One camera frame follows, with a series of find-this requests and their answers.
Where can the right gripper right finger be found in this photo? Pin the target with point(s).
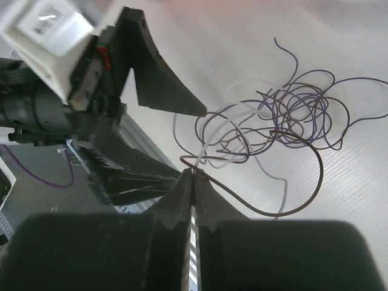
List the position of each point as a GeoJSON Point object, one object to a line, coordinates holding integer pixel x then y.
{"type": "Point", "coordinates": [238, 253]}

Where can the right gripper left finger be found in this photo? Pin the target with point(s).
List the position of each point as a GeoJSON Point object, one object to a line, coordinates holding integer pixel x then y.
{"type": "Point", "coordinates": [104, 251]}

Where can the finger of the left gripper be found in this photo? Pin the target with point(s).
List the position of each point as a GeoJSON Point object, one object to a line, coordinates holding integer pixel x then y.
{"type": "Point", "coordinates": [157, 86]}
{"type": "Point", "coordinates": [120, 175]}

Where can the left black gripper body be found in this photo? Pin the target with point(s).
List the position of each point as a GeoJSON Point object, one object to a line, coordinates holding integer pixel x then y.
{"type": "Point", "coordinates": [31, 112]}

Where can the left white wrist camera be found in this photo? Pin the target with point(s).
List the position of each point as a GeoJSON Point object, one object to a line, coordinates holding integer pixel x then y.
{"type": "Point", "coordinates": [50, 36]}

